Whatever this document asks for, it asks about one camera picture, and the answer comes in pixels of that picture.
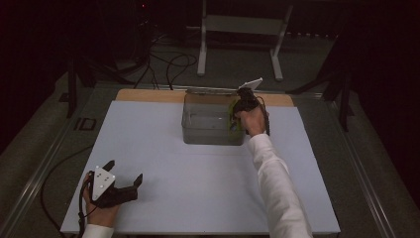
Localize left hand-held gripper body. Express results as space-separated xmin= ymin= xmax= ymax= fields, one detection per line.
xmin=90 ymin=165 xmax=140 ymax=209

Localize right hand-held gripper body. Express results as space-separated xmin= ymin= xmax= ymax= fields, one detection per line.
xmin=231 ymin=77 xmax=264 ymax=116

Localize clear grey plastic box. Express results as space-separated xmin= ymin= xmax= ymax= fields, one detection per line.
xmin=180 ymin=86 xmax=247 ymax=147

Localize person's left hand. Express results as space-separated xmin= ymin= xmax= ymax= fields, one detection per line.
xmin=82 ymin=171 xmax=121 ymax=229

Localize person's right hand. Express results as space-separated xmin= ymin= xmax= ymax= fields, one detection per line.
xmin=235 ymin=106 xmax=269 ymax=138

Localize white table sheet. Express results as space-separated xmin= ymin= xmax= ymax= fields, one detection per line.
xmin=59 ymin=100 xmax=342 ymax=236

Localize white metal stand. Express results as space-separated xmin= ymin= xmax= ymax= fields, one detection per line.
xmin=196 ymin=0 xmax=294 ymax=82

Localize black stand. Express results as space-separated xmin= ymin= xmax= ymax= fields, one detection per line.
xmin=286 ymin=31 xmax=356 ymax=133
xmin=66 ymin=54 xmax=133 ymax=119

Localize right hand-held gripper cable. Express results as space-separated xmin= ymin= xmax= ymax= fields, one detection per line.
xmin=255 ymin=94 xmax=271 ymax=137

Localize hand-held gripper cable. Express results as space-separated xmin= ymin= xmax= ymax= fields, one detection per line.
xmin=40 ymin=144 xmax=97 ymax=238
xmin=255 ymin=94 xmax=271 ymax=137

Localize black square floor frame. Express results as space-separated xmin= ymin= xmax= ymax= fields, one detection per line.
xmin=73 ymin=117 xmax=98 ymax=132

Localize left hand-held gripper cable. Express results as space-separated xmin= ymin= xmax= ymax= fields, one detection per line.
xmin=40 ymin=144 xmax=97 ymax=238

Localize black floor cables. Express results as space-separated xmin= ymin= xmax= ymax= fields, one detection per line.
xmin=133 ymin=19 xmax=199 ymax=91

